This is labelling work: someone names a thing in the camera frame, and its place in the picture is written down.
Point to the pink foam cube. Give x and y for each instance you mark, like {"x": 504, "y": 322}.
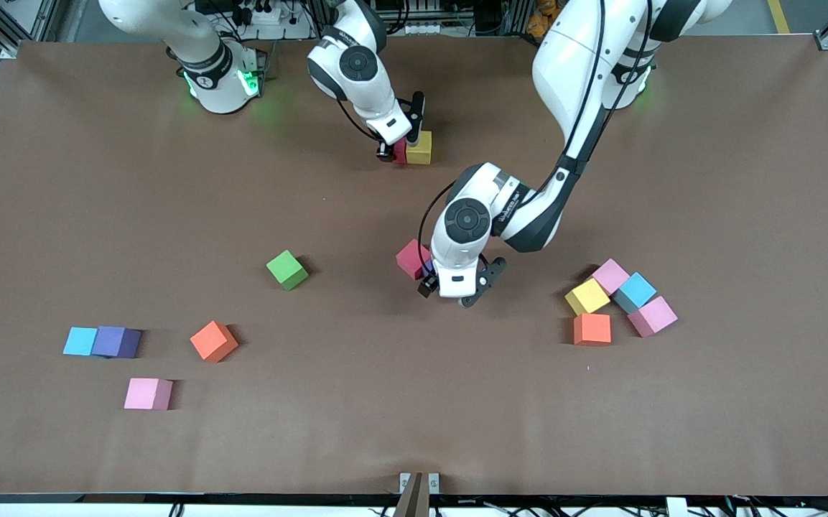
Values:
{"x": 144, "y": 393}
{"x": 652, "y": 314}
{"x": 610, "y": 275}

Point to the bag of orange items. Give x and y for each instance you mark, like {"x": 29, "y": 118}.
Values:
{"x": 543, "y": 18}

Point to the white terminal strip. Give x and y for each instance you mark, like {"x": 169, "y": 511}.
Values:
{"x": 428, "y": 29}

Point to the red foam cube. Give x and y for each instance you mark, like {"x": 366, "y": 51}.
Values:
{"x": 401, "y": 152}
{"x": 411, "y": 257}

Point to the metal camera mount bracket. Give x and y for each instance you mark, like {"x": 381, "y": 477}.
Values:
{"x": 419, "y": 495}

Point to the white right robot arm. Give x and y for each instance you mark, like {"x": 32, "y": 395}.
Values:
{"x": 356, "y": 68}

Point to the yellow foam cube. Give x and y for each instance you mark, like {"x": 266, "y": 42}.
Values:
{"x": 419, "y": 147}
{"x": 587, "y": 295}

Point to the brown table cover sheet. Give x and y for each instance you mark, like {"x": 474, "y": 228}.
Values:
{"x": 414, "y": 395}

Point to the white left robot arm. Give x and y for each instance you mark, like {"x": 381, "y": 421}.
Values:
{"x": 467, "y": 219}

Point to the purple foam cube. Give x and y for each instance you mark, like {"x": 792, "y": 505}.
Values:
{"x": 429, "y": 269}
{"x": 112, "y": 341}

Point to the blue foam cube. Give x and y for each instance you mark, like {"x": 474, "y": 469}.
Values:
{"x": 635, "y": 289}
{"x": 80, "y": 341}

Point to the white power strip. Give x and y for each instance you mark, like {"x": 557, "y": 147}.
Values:
{"x": 284, "y": 30}

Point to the orange foam cube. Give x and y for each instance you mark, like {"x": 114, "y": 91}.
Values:
{"x": 592, "y": 328}
{"x": 211, "y": 339}

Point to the green foam cube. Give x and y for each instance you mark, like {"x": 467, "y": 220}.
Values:
{"x": 286, "y": 267}

